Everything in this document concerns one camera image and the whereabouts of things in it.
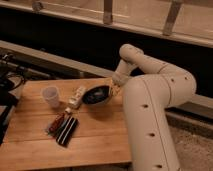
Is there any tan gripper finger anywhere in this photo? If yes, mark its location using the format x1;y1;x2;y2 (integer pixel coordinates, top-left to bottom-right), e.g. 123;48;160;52
109;81;121;97

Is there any dark ceramic bowl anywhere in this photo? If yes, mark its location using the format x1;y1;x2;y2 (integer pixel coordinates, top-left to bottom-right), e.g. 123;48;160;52
82;85;111;105

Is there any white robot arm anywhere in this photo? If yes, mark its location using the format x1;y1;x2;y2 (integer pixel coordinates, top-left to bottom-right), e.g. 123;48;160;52
112;44;196;171

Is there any translucent plastic cup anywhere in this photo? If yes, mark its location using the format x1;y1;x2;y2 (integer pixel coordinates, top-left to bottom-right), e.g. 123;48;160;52
41;86;60;108

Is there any wooden board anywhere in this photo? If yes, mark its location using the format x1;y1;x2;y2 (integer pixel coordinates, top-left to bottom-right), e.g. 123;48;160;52
0;78;131;170

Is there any black white striped case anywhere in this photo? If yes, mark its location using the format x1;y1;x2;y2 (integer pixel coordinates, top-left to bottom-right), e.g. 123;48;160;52
56;117;78;147

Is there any black equipment at left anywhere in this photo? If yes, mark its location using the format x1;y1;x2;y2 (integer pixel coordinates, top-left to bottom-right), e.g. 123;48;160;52
0;53;26;145

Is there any red handled screwdriver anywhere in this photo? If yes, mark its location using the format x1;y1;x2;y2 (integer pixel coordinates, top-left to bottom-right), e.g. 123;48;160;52
46;107;72;135

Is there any metal window rail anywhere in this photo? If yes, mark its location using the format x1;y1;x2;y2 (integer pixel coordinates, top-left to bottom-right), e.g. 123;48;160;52
0;0;213;48

